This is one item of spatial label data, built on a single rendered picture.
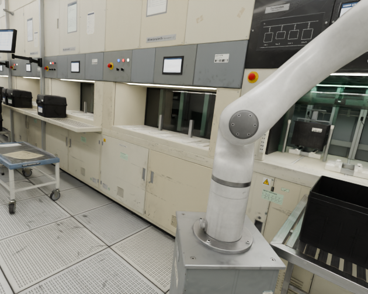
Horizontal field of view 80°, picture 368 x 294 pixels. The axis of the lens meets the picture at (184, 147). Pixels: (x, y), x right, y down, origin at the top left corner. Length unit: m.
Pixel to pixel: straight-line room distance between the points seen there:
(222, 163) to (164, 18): 1.48
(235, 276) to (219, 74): 1.16
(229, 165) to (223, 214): 0.15
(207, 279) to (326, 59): 0.63
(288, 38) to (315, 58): 0.75
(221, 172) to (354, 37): 0.44
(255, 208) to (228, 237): 0.78
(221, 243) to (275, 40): 1.10
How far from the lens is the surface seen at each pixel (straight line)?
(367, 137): 2.20
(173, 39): 1.81
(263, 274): 0.72
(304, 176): 1.34
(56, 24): 3.53
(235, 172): 0.62
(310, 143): 1.84
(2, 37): 3.64
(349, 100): 1.80
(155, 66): 1.88
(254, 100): 0.57
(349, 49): 0.67
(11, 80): 5.23
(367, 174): 1.52
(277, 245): 0.80
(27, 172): 3.45
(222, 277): 0.69
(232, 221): 0.68
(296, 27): 1.41
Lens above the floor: 1.16
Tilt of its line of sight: 12 degrees down
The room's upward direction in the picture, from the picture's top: 6 degrees clockwise
